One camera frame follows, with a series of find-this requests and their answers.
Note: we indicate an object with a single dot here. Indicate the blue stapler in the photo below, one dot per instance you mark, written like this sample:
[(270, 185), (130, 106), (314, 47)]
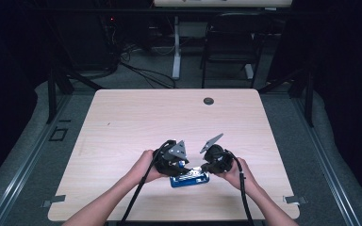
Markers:
[(190, 180)]

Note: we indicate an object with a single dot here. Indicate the grey table bracket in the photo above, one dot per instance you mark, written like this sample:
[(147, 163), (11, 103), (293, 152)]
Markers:
[(55, 199), (295, 199)]

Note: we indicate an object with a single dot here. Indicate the aluminium floor rail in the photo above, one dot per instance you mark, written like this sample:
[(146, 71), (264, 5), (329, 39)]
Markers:
[(22, 169), (326, 169)]

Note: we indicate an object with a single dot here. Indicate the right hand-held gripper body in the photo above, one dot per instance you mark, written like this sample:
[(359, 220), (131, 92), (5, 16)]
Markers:
[(220, 160)]

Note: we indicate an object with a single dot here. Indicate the round table grommet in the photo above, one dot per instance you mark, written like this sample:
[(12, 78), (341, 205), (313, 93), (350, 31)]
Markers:
[(208, 101)]

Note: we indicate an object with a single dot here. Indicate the black folding chair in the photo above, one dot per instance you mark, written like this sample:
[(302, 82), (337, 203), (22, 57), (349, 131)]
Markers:
[(229, 40)]

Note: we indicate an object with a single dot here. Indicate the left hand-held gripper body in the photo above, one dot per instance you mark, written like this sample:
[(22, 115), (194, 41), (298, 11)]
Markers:
[(166, 160)]

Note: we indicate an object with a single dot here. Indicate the person's right hand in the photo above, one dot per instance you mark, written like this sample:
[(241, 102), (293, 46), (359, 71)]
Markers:
[(235, 177)]

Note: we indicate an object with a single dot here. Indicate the person's left hand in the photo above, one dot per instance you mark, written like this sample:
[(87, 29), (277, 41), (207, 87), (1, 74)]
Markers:
[(146, 166)]

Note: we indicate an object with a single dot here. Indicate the black metal stand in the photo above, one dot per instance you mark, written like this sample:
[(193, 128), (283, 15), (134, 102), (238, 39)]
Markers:
[(309, 100), (52, 97)]

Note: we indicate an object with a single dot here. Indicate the light background desk top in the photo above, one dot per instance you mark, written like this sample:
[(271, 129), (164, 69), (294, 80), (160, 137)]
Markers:
[(220, 3)]

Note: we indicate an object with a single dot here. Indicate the white desk leg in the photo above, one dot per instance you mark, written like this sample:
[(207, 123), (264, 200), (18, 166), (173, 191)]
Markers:
[(176, 56), (249, 71)]

